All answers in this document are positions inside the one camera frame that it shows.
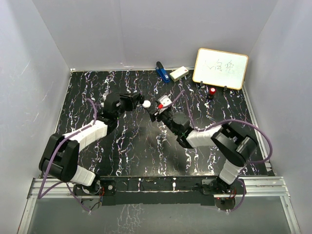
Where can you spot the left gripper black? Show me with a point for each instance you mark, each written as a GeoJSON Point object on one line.
{"type": "Point", "coordinates": [131, 99]}

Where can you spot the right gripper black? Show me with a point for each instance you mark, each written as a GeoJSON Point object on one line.
{"type": "Point", "coordinates": [153, 114]}

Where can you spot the white earbud charging case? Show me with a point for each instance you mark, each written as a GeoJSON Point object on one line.
{"type": "Point", "coordinates": [146, 104]}

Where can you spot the black earbud charging case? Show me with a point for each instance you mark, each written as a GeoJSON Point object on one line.
{"type": "Point", "coordinates": [141, 99]}

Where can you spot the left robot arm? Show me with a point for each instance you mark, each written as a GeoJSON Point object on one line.
{"type": "Point", "coordinates": [60, 157]}

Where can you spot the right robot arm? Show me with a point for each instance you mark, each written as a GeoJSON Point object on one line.
{"type": "Point", "coordinates": [233, 142]}

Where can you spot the blue stapler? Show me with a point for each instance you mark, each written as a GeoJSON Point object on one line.
{"type": "Point", "coordinates": [161, 71]}

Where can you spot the small white box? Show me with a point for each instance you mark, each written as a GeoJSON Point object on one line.
{"type": "Point", "coordinates": [179, 73]}

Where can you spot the red emergency stop button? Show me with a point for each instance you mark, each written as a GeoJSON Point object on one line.
{"type": "Point", "coordinates": [211, 93]}

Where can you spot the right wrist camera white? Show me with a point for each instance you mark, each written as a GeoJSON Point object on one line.
{"type": "Point", "coordinates": [164, 102]}

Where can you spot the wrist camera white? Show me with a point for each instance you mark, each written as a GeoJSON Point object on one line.
{"type": "Point", "coordinates": [104, 97]}
{"type": "Point", "coordinates": [164, 102]}

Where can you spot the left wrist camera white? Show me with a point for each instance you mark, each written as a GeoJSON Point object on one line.
{"type": "Point", "coordinates": [104, 97]}

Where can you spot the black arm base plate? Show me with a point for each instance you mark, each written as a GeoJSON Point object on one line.
{"type": "Point", "coordinates": [112, 190]}

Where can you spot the whiteboard with yellow frame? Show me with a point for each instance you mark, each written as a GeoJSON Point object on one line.
{"type": "Point", "coordinates": [220, 68]}

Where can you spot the aluminium rail frame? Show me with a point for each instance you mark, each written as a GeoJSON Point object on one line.
{"type": "Point", "coordinates": [161, 205]}

